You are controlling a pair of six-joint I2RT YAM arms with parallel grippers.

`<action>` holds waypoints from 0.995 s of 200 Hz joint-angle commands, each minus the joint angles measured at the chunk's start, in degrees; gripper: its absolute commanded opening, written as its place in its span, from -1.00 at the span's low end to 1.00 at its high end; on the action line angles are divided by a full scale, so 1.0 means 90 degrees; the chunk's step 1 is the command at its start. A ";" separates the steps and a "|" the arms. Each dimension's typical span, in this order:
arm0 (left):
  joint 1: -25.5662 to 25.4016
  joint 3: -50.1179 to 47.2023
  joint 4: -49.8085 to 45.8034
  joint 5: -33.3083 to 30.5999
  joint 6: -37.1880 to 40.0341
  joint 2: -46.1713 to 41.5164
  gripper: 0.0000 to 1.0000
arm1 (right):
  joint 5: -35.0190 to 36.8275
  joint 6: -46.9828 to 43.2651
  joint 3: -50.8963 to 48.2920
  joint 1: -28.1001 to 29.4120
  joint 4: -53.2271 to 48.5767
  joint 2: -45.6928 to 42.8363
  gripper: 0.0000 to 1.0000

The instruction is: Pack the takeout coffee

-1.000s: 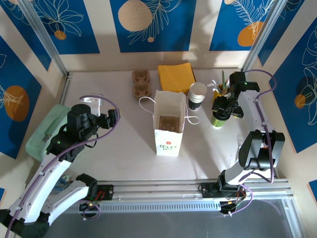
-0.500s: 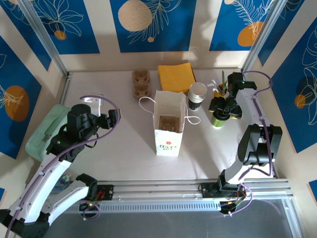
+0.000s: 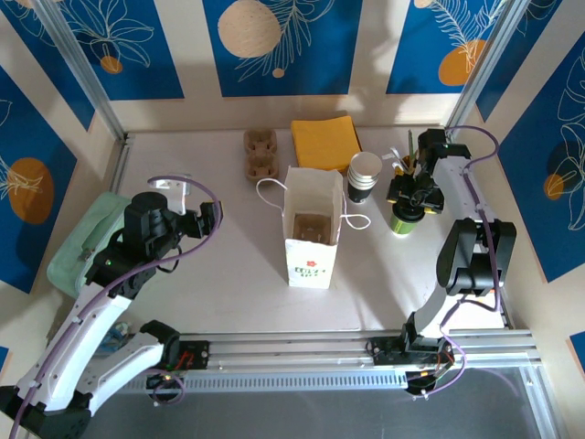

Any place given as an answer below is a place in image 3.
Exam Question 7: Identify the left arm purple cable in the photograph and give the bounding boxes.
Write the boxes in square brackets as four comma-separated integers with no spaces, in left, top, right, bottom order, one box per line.
[7,176,225,439]

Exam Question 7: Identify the white paper carry bag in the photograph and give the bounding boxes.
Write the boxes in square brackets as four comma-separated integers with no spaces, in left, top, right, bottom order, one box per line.
[255,166,372,290]

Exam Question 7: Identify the blue cable bundle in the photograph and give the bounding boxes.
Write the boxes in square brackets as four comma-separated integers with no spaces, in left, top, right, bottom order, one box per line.
[107,322,133,342]

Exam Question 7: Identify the white wrapped stirrer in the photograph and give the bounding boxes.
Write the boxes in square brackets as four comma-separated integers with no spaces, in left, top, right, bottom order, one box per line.
[388,145,406,174]

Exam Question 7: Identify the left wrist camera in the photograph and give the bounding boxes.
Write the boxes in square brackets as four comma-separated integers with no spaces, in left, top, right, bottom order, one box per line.
[153,173,193,216]

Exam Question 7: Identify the slotted grey cable duct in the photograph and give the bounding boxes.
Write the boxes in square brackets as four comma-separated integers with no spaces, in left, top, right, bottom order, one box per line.
[113,369,409,394]

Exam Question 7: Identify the stack of paper cups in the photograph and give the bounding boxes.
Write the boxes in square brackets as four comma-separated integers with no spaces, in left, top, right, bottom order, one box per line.
[346,153,383,205]

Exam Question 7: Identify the stack of yellow napkins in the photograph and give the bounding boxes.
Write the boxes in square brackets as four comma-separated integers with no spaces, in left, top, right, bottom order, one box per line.
[290,115,363,171]

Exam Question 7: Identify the green zippered pouch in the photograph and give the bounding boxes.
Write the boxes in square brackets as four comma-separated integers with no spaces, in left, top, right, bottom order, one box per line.
[46,191,138,296]

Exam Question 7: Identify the stack of cardboard cup carriers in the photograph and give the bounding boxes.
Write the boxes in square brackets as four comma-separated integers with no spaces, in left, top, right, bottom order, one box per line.
[242,129,279,180]

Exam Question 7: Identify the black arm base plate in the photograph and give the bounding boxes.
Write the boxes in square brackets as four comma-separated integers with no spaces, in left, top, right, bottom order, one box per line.
[168,340,211,371]
[372,337,456,367]

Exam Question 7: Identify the aluminium frame post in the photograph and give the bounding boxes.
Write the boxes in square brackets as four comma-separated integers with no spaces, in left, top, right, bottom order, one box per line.
[34,0,133,143]
[445,0,534,138]

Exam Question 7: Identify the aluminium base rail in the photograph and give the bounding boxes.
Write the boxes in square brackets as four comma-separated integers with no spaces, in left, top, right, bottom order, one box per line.
[38,329,543,374]

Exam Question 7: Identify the green paper cup black lid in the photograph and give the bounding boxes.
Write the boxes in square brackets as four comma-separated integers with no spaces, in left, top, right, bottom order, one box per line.
[389,205,424,237]

